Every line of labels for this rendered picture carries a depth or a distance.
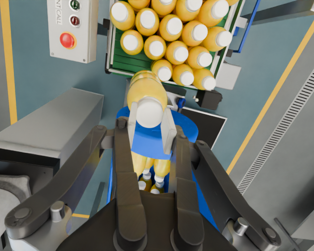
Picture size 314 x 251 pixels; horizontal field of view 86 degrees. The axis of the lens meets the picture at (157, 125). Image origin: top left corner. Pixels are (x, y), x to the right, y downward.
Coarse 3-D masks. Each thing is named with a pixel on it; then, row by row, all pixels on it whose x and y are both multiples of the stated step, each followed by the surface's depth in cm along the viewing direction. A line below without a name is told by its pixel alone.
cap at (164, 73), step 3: (159, 69) 50; (162, 69) 49; (165, 69) 49; (168, 69) 49; (159, 72) 50; (162, 72) 50; (165, 72) 50; (168, 72) 50; (159, 75) 50; (162, 75) 50; (165, 75) 50; (168, 75) 50; (159, 78) 50; (162, 78) 50; (165, 78) 50; (168, 78) 50
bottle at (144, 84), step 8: (144, 72) 35; (152, 72) 38; (136, 80) 30; (144, 80) 28; (152, 80) 28; (136, 88) 26; (144, 88) 25; (152, 88) 26; (160, 88) 27; (128, 96) 27; (136, 96) 25; (144, 96) 25; (152, 96) 25; (160, 96) 26; (128, 104) 27; (160, 104) 25
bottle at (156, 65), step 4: (156, 60) 58; (160, 60) 54; (164, 60) 54; (152, 64) 60; (156, 64) 53; (160, 64) 52; (164, 64) 52; (168, 64) 53; (152, 68) 55; (156, 68) 53; (160, 68) 51; (168, 68) 51; (172, 68) 55; (156, 72) 53; (172, 72) 55; (160, 80) 54
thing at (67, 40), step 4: (60, 36) 44; (64, 36) 44; (68, 36) 44; (60, 40) 44; (64, 40) 44; (68, 40) 44; (72, 40) 44; (64, 44) 45; (68, 44) 45; (72, 44) 45
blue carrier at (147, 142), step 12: (180, 120) 61; (144, 132) 47; (156, 132) 49; (192, 132) 53; (132, 144) 48; (144, 144) 46; (156, 144) 46; (156, 156) 48; (168, 156) 48; (168, 180) 78; (108, 192) 66
